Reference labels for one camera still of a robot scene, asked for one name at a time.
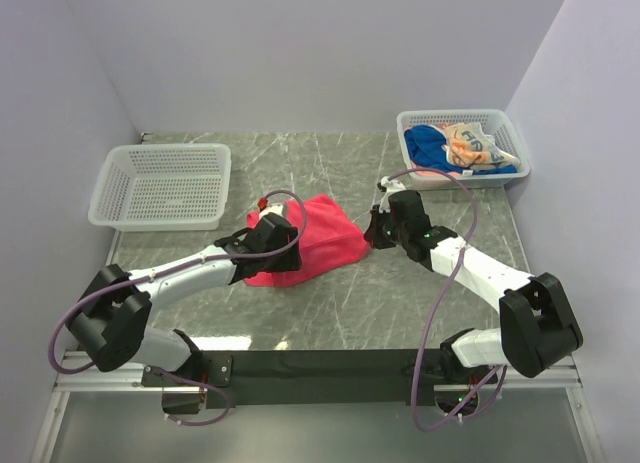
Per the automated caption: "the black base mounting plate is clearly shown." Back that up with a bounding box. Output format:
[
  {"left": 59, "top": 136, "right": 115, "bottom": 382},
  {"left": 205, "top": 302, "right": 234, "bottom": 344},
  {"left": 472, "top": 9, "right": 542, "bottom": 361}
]
[{"left": 142, "top": 349, "right": 489, "bottom": 416}]

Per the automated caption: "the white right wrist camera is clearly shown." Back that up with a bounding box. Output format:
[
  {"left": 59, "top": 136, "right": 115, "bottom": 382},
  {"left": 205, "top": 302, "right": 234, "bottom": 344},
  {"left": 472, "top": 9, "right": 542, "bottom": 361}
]
[{"left": 377, "top": 176, "right": 406, "bottom": 196}]

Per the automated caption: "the blue towel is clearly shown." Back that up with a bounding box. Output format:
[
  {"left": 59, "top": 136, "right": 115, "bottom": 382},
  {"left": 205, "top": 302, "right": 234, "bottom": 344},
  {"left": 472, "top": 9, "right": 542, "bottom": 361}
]
[{"left": 404, "top": 125, "right": 520, "bottom": 175}]

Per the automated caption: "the peach orange towel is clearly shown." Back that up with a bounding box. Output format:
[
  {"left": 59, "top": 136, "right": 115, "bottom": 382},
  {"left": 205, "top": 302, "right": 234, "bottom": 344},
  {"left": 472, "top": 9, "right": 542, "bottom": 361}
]
[{"left": 413, "top": 167, "right": 456, "bottom": 179}]

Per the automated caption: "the pink red towel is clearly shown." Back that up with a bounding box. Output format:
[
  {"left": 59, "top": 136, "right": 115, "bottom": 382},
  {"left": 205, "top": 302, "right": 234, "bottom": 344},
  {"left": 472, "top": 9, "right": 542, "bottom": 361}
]
[{"left": 244, "top": 194, "right": 369, "bottom": 288}]

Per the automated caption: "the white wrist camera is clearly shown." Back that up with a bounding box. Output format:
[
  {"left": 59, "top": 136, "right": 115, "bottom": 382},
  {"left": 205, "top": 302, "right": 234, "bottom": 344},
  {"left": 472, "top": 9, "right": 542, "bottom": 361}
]
[
  {"left": 377, "top": 176, "right": 406, "bottom": 196},
  {"left": 258, "top": 198, "right": 288, "bottom": 220}
]

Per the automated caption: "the beige patterned towel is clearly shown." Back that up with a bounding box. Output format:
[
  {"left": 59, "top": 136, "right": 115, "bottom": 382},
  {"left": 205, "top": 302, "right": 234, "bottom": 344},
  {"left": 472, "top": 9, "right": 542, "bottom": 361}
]
[{"left": 440, "top": 122, "right": 521, "bottom": 172}]

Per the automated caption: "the empty white plastic basket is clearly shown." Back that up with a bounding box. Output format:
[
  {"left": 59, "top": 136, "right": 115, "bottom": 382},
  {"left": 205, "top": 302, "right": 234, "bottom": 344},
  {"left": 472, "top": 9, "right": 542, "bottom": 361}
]
[{"left": 88, "top": 143, "right": 231, "bottom": 232}]

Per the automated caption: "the aluminium rail frame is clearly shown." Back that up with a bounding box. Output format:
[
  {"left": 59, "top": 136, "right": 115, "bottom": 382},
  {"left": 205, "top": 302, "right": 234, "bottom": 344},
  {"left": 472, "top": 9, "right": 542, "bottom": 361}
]
[{"left": 30, "top": 357, "right": 606, "bottom": 462}]

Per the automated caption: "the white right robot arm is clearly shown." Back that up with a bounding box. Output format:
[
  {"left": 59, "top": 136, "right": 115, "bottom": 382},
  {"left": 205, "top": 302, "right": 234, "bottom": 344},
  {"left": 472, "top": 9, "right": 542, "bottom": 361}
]
[{"left": 364, "top": 190, "right": 584, "bottom": 382}]

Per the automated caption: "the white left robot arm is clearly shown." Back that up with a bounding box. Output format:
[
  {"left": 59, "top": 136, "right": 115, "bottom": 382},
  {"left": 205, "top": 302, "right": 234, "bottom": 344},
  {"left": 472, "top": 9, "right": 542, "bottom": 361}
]
[{"left": 63, "top": 213, "right": 301, "bottom": 385}]

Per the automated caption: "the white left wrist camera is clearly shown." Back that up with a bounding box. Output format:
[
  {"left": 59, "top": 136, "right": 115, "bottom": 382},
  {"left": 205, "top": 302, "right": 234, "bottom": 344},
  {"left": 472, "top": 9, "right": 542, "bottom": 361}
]
[{"left": 258, "top": 198, "right": 288, "bottom": 220}]

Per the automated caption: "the white basket with towels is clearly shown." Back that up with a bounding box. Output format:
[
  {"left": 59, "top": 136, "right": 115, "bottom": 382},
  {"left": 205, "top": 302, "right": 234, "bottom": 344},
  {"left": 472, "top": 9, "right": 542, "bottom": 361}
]
[{"left": 397, "top": 109, "right": 530, "bottom": 190}]

